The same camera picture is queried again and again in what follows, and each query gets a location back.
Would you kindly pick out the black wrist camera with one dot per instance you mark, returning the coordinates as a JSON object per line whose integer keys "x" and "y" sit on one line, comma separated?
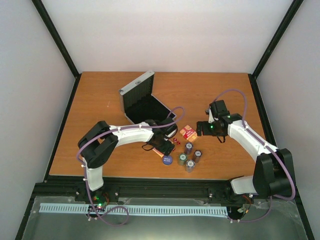
{"x": 217, "y": 109}
{"x": 168, "y": 131}

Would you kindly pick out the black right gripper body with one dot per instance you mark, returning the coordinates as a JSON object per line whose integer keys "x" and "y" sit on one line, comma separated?
{"x": 213, "y": 131}

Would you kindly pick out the light blue cable duct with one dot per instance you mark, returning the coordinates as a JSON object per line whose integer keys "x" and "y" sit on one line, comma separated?
{"x": 135, "y": 210}

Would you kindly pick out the brown poker chip stack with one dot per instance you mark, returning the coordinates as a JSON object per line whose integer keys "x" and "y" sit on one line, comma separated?
{"x": 196, "y": 156}

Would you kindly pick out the grey poker chip stack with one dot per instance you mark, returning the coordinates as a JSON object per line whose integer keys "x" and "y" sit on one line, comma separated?
{"x": 189, "y": 165}

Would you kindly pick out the green poker chip stack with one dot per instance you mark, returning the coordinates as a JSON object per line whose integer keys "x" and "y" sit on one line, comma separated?
{"x": 182, "y": 158}

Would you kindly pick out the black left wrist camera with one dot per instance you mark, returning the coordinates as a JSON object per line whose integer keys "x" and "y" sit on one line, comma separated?
{"x": 168, "y": 131}

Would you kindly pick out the purple poker chip stack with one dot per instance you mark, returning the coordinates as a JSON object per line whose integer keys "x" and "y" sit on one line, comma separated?
{"x": 188, "y": 148}

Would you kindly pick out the blue small blind button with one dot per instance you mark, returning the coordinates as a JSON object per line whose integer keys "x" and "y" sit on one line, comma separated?
{"x": 167, "y": 160}

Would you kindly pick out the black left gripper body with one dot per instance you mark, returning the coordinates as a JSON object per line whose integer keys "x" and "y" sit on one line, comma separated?
{"x": 158, "y": 145}

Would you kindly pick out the aluminium poker case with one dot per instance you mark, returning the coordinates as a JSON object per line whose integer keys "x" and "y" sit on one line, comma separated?
{"x": 138, "y": 102}

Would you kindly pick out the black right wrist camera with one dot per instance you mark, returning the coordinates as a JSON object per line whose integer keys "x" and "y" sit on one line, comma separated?
{"x": 217, "y": 109}

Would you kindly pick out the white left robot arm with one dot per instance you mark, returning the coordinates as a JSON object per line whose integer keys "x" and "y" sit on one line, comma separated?
{"x": 96, "y": 147}

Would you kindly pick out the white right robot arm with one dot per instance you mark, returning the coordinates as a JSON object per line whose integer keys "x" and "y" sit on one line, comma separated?
{"x": 273, "y": 174}

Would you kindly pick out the red card deck box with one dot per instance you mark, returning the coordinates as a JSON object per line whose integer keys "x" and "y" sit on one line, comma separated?
{"x": 188, "y": 133}
{"x": 158, "y": 153}

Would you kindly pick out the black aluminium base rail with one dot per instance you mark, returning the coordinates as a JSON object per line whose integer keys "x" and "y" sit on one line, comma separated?
{"x": 115, "y": 190}

